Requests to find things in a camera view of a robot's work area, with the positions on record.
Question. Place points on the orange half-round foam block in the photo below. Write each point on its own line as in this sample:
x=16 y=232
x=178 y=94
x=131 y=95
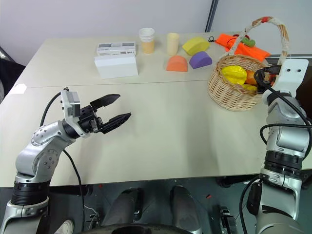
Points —
x=177 y=64

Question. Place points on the small yellow fruit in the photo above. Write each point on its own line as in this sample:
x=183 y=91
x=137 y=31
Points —
x=249 y=87

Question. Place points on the black metal floor bracket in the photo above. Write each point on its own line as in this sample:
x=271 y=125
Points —
x=226 y=219

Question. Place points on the yellow star fruit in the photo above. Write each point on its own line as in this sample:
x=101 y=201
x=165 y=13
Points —
x=234 y=74

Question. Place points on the dark round robot base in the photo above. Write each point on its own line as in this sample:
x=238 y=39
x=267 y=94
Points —
x=143 y=229

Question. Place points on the orange red round fruit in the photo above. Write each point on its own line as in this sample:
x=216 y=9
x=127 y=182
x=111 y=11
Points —
x=251 y=76

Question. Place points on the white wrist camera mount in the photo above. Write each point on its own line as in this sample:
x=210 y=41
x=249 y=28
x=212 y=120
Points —
x=291 y=73
x=72 y=104

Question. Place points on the green and red toy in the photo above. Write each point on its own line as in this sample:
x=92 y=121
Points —
x=249 y=42

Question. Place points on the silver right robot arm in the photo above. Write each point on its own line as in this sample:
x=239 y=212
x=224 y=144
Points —
x=287 y=136

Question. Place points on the white round disc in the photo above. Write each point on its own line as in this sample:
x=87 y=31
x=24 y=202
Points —
x=65 y=226

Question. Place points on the black object beside table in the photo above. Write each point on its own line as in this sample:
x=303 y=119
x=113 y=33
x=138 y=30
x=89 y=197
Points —
x=7 y=73

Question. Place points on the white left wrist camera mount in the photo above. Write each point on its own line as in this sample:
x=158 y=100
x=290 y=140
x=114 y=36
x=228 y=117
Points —
x=72 y=104

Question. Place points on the plain white box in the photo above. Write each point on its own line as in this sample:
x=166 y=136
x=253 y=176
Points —
x=116 y=67

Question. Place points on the white box with grey print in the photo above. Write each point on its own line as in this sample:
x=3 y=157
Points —
x=116 y=48

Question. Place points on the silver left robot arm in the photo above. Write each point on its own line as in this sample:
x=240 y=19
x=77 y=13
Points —
x=34 y=153

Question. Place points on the dark grey vertical post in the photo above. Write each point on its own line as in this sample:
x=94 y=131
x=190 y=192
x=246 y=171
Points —
x=211 y=14

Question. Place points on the orange cloth bag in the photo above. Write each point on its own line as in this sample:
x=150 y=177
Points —
x=248 y=51

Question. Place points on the yellow half-round foam block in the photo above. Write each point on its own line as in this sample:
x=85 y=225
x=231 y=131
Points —
x=195 y=45

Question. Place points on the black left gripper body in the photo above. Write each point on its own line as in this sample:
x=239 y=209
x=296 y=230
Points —
x=89 y=119

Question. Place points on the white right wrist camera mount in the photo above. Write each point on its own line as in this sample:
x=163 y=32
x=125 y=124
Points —
x=291 y=73

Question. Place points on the cream cylinder block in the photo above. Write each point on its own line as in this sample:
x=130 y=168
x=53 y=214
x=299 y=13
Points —
x=172 y=44

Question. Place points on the purple half-round foam block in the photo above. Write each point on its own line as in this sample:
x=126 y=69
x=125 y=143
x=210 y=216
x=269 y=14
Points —
x=200 y=59

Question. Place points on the dark rounded robot leg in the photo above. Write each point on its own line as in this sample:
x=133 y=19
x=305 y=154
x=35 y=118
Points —
x=124 y=206
x=185 y=207

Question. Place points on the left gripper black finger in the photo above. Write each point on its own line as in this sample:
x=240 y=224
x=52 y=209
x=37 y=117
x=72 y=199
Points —
x=107 y=99
x=117 y=120

